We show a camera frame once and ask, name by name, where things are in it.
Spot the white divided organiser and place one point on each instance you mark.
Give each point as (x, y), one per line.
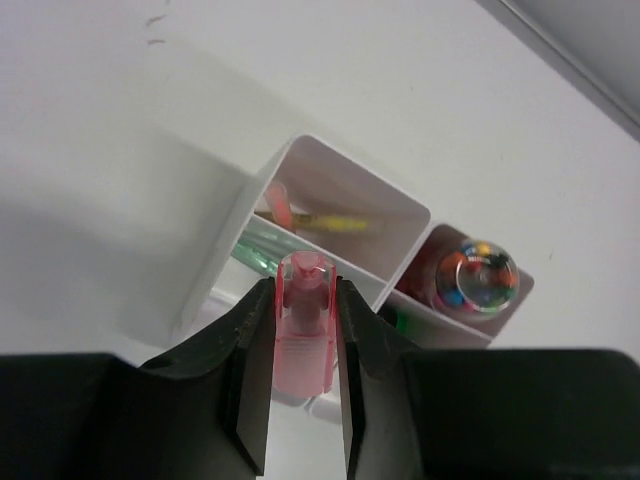
(319, 180)
(428, 327)

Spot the clear bottle of coloured pins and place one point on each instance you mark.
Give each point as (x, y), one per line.
(470, 280)

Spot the pink correction tape case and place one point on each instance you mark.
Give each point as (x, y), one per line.
(305, 315)

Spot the green correction tape case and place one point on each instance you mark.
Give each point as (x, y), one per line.
(262, 251)

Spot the white divided organiser left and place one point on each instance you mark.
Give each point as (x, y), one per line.
(319, 180)

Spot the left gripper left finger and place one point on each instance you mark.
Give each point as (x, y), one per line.
(198, 411)

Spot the aluminium frame rail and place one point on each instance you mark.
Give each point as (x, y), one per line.
(594, 45)

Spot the orange highlighter pen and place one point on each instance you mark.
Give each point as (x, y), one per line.
(276, 198)

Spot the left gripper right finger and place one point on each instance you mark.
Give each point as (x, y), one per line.
(415, 413)

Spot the white divided organiser right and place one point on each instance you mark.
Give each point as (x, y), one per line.
(428, 327)

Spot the green black highlighter marker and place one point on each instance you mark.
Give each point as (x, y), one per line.
(399, 320)

